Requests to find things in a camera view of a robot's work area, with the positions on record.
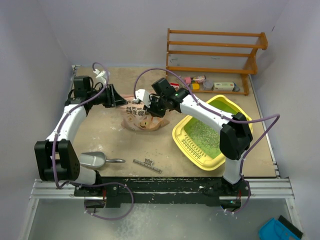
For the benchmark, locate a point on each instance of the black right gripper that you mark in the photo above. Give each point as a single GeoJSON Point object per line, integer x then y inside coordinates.
{"type": "Point", "coordinates": [151, 110]}

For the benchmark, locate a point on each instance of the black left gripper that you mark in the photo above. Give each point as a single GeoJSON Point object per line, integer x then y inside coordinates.
{"type": "Point", "coordinates": [113, 99]}

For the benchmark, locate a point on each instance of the pink cat litter bag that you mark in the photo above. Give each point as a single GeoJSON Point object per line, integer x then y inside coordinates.
{"type": "Point", "coordinates": [135, 118]}

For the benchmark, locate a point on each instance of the white bag sealing clip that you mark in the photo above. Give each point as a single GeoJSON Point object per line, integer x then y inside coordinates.
{"type": "Point", "coordinates": [148, 164]}

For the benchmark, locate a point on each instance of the silver metal scoop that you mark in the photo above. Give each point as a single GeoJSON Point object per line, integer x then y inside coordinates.
{"type": "Point", "coordinates": [97, 159]}

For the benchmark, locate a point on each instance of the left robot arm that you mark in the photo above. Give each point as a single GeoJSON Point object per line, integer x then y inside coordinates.
{"type": "Point", "coordinates": [55, 157]}

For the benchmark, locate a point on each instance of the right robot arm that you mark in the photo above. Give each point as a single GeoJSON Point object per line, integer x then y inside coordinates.
{"type": "Point", "coordinates": [234, 132]}

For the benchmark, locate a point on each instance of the red white staples box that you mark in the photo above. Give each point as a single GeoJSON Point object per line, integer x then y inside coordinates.
{"type": "Point", "coordinates": [176, 86]}

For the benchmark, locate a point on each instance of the yellow green litter box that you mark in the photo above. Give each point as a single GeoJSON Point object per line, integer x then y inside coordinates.
{"type": "Point", "coordinates": [215, 113]}

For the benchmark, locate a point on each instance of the green litter pellets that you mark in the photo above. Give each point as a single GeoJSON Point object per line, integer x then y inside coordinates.
{"type": "Point", "coordinates": [205, 137]}

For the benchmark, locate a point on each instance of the pale green box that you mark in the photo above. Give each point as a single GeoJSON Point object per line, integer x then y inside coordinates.
{"type": "Point", "coordinates": [224, 86]}

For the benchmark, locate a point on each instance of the yellow grey eraser block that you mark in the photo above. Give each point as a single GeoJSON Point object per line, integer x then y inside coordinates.
{"type": "Point", "coordinates": [195, 86]}

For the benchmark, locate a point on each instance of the pink patterned bottle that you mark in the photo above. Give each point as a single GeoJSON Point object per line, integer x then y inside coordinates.
{"type": "Point", "coordinates": [194, 79]}

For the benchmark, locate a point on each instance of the orange wooden shelf rack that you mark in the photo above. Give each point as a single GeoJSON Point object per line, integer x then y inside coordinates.
{"type": "Point", "coordinates": [250, 67]}

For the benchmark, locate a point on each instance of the blue dustpan with brush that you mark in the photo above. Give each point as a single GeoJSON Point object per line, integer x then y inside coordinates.
{"type": "Point", "coordinates": [279, 229]}

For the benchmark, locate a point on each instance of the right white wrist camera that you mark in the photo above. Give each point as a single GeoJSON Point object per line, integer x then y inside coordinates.
{"type": "Point", "coordinates": [142, 96]}

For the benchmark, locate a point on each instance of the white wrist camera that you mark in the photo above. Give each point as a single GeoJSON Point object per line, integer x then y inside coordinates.
{"type": "Point", "coordinates": [101, 76]}
{"type": "Point", "coordinates": [142, 96]}

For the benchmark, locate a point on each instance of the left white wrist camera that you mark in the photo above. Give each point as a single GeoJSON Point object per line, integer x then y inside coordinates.
{"type": "Point", "coordinates": [101, 76]}

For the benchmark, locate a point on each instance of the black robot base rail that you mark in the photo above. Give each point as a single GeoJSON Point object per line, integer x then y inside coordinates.
{"type": "Point", "coordinates": [209, 191]}

